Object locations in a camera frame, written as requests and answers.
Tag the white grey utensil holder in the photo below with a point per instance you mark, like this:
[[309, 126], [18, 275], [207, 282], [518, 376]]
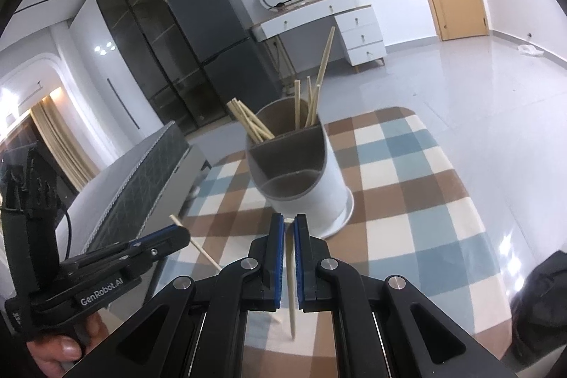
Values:
[[319, 192]]

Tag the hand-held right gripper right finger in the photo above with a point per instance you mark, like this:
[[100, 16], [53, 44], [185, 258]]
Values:
[[301, 267]]

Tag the checked rug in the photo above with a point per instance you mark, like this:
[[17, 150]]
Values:
[[398, 183]]

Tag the grey refrigerator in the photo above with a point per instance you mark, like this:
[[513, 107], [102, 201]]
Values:
[[212, 28]]

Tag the single wooden chopstick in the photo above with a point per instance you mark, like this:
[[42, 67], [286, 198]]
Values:
[[206, 256], [291, 316]]

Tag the person's left hand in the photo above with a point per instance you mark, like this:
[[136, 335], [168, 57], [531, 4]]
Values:
[[53, 353]]

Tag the grey quilted mattress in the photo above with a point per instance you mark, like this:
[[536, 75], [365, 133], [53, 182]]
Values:
[[141, 174]]

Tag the beige curtain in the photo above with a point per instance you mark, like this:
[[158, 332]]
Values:
[[66, 147]]

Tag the bunch of wooden chopsticks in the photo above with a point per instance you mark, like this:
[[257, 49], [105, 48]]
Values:
[[250, 121]]

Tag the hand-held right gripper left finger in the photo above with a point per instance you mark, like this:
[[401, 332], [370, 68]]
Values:
[[277, 267]]

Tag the white wardrobe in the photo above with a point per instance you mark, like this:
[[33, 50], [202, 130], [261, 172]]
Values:
[[102, 85]]

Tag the dark cloth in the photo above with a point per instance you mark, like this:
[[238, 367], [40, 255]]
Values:
[[540, 307]]

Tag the white dressing table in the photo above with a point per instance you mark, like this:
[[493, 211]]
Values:
[[310, 12]]

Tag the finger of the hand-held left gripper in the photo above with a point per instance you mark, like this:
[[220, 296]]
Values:
[[133, 260], [164, 235]]

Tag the dark glass-door cabinet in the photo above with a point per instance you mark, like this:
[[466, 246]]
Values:
[[146, 41]]

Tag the white cloth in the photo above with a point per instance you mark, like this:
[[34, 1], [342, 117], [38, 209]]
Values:
[[530, 50]]

